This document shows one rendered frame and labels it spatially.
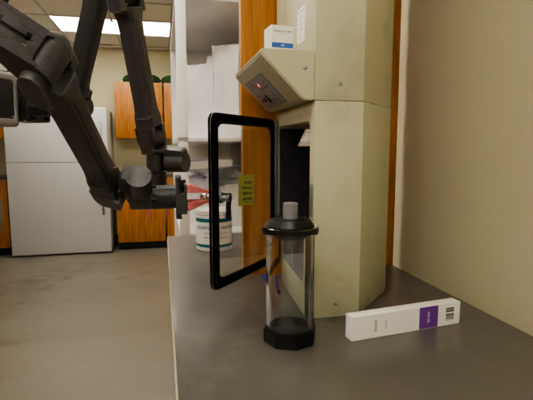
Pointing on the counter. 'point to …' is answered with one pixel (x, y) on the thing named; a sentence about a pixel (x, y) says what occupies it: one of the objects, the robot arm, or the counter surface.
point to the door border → (214, 190)
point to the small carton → (278, 37)
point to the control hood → (283, 75)
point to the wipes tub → (202, 228)
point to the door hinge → (276, 168)
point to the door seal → (218, 193)
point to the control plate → (265, 91)
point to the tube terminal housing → (347, 145)
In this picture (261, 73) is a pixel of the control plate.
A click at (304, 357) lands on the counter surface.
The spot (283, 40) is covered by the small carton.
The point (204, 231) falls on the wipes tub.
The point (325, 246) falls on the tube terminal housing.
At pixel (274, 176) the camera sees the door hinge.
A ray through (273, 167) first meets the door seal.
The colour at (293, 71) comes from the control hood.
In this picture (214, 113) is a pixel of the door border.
